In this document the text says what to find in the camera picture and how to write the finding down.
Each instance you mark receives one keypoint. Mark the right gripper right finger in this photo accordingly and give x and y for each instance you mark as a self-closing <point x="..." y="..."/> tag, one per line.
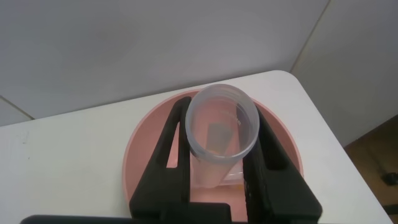
<point x="273" y="186"/>

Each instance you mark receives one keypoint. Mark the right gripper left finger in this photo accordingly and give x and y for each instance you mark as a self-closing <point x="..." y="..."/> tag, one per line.
<point x="168" y="186"/>

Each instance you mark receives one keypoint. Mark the test tube with yellow pigment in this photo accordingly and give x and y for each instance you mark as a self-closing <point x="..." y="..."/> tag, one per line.
<point x="217" y="140"/>

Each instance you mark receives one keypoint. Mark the pink plastic bowl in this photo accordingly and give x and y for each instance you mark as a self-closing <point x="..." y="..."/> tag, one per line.
<point x="149" y="146"/>

